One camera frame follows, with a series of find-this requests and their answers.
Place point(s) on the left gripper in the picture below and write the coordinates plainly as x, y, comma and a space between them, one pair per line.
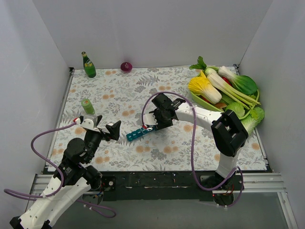
104, 132

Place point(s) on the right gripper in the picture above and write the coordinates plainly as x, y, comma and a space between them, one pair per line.
159, 117

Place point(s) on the teal pill organizer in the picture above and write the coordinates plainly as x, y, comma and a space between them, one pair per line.
139, 133

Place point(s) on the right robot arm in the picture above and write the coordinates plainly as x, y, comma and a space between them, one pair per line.
228, 132

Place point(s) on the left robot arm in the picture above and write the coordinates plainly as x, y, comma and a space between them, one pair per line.
71, 179

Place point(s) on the green can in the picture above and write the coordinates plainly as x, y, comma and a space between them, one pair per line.
87, 106

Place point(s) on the floral table mat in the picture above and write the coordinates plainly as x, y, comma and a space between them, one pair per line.
119, 96

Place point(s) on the yellow napa cabbage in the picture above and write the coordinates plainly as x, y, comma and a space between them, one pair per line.
200, 85

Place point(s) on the green glass bottle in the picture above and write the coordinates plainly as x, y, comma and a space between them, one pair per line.
88, 66

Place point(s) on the purple onion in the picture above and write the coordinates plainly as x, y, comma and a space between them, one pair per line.
126, 67

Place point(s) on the parsley leaf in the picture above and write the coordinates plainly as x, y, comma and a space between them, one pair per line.
200, 64

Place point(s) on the green basket tray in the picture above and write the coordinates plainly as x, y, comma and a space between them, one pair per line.
202, 103

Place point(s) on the red pepper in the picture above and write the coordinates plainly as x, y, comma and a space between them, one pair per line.
225, 79

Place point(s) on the bok choy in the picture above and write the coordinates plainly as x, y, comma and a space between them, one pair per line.
242, 83

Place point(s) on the green lettuce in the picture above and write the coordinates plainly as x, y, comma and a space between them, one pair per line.
254, 112

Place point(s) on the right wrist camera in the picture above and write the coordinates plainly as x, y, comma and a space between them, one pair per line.
149, 119

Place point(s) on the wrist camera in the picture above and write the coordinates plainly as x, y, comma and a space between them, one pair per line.
89, 122
149, 119

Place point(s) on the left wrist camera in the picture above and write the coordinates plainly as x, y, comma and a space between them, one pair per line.
89, 122

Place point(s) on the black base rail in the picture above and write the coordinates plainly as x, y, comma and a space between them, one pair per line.
174, 185

